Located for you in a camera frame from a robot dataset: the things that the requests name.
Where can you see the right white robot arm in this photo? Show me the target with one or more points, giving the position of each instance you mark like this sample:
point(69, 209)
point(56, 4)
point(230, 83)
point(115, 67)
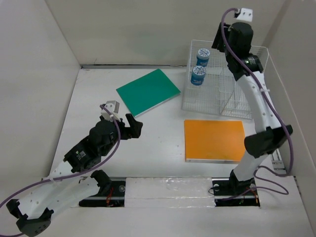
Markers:
point(269, 134)

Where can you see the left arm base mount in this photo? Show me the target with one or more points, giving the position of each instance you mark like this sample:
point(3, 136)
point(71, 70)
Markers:
point(114, 197)

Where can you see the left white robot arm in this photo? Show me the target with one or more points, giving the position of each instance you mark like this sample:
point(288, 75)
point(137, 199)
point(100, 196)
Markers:
point(77, 177)

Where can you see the green notebook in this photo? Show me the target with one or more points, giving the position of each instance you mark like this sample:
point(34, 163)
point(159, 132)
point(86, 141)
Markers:
point(148, 91)

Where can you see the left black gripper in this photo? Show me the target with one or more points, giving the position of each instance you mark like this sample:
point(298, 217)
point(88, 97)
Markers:
point(135, 126)

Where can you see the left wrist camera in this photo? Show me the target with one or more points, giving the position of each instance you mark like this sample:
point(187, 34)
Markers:
point(113, 108)

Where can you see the white wire rack organizer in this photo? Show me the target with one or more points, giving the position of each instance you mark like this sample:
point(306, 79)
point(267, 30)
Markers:
point(219, 94)

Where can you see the orange notebook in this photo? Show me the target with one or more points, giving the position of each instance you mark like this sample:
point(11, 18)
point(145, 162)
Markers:
point(214, 141)

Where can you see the blue tape roll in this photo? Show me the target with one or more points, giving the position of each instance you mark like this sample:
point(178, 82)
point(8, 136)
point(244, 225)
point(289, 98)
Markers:
point(198, 75)
point(203, 55)

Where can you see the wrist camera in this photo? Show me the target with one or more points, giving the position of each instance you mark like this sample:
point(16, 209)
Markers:
point(113, 108)
point(244, 14)

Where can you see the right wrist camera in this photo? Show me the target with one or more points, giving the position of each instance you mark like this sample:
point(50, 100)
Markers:
point(244, 14)

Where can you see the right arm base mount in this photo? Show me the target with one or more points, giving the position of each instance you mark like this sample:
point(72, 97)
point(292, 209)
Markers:
point(226, 194)

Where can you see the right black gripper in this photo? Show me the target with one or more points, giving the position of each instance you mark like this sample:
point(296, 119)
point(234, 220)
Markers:
point(218, 42)

